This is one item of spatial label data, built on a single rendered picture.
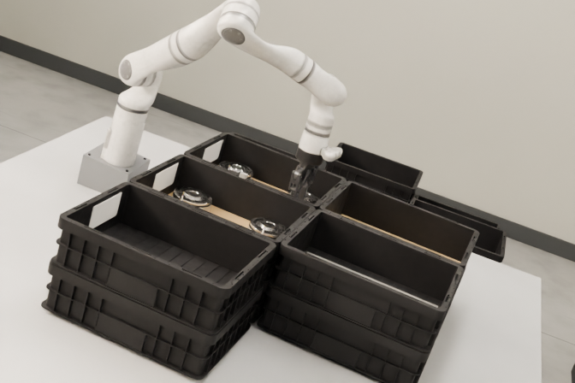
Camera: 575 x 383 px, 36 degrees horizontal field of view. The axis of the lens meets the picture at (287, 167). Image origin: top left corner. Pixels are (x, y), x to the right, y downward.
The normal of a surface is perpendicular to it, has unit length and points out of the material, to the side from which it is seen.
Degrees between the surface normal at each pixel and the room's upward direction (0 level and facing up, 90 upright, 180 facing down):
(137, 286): 90
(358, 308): 90
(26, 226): 0
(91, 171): 90
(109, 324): 90
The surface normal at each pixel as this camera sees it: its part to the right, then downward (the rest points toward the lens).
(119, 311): -0.33, 0.23
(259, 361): 0.28, -0.90
